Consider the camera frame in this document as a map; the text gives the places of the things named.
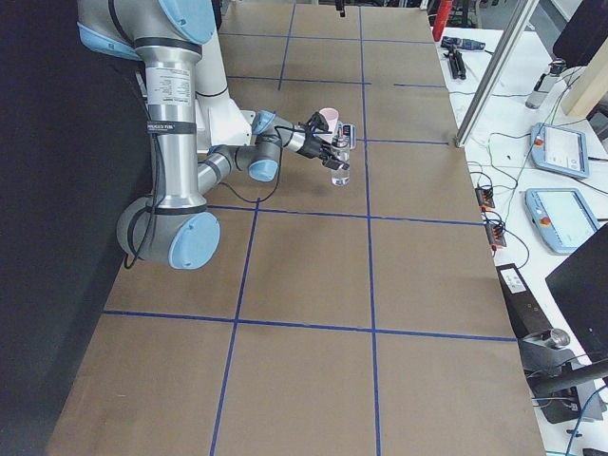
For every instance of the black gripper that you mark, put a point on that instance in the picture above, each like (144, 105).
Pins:
(313, 147)

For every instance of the pink paper cup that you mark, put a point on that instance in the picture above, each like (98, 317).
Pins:
(331, 116)

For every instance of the glass sauce bottle metal cap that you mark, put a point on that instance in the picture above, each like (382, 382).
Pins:
(341, 152)

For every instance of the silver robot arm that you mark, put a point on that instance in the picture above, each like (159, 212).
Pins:
(172, 224)

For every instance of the silver digital kitchen scale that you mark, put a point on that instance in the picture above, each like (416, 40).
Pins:
(347, 132)

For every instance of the black folded tripod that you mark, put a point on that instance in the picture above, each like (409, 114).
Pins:
(456, 63)

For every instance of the red cylinder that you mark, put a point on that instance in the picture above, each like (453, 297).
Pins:
(440, 20)

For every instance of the orange black adapter box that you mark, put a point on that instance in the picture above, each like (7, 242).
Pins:
(485, 199)

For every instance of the far blue teach pendant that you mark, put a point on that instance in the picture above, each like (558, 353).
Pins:
(560, 150)

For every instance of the blue teach pendant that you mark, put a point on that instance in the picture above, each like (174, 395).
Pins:
(562, 217)
(560, 150)

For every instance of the near blue teach pendant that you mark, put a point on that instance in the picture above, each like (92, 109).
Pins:
(562, 217)

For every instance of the black box white label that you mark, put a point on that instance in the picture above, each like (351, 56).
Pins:
(525, 313)

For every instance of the black monitor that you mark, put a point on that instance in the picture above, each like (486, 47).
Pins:
(579, 288)

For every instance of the black monitor stand base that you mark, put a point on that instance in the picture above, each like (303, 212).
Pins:
(561, 384)

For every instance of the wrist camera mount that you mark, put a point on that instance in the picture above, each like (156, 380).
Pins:
(317, 124)

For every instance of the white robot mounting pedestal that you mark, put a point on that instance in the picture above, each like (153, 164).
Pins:
(218, 118)

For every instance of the aluminium frame post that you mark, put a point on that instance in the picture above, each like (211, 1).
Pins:
(508, 41)

